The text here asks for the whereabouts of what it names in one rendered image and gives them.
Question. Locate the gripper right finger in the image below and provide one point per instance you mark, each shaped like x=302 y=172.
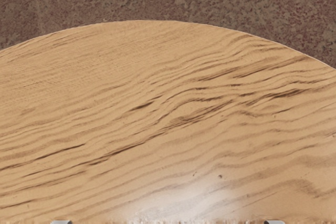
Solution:
x=273 y=222

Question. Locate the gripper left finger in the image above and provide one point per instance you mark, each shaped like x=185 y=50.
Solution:
x=61 y=222

